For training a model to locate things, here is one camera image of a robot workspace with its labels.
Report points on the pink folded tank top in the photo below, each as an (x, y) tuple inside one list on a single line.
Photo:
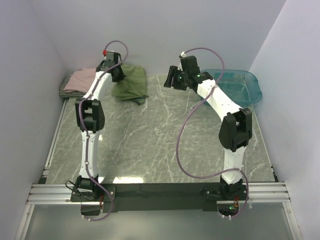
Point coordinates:
[(81, 80)]

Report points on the aluminium rail frame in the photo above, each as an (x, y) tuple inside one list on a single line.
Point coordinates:
[(155, 143)]

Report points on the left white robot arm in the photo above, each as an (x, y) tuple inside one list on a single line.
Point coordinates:
[(90, 118)]

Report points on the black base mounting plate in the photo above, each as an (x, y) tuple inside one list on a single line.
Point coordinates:
[(162, 196)]

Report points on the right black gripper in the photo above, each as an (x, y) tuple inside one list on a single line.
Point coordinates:
[(173, 72)]

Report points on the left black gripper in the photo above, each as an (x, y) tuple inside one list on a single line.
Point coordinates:
[(121, 77)]

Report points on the teal plastic bin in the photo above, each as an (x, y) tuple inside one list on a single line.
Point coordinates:
[(241, 86)]

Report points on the green printed tank top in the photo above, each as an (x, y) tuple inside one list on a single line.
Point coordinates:
[(134, 87)]

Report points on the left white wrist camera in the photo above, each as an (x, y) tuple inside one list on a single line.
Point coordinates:
[(109, 55)]

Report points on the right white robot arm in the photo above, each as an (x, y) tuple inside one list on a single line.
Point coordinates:
[(236, 122)]

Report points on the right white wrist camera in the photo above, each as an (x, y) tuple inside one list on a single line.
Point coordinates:
[(183, 55)]

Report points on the striped folded tank top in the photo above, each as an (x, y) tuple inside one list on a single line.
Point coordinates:
[(65, 94)]

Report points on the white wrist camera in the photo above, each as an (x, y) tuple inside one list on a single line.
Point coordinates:
[(183, 55), (109, 55)]

